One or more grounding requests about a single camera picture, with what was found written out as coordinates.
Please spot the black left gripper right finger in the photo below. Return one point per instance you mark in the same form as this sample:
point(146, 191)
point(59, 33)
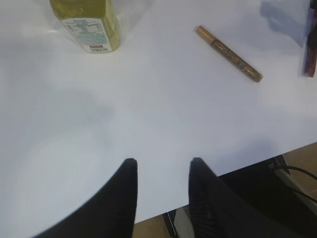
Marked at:
point(217, 212)

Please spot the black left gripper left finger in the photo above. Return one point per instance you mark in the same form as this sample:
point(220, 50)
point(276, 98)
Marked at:
point(110, 213)

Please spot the red glitter pen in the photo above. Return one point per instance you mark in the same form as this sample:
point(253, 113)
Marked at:
point(311, 46)

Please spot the yellow drink bottle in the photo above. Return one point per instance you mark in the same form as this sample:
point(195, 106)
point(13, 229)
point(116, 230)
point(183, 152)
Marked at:
point(93, 23)

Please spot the gold glitter pen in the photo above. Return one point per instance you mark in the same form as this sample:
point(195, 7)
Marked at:
point(228, 54)

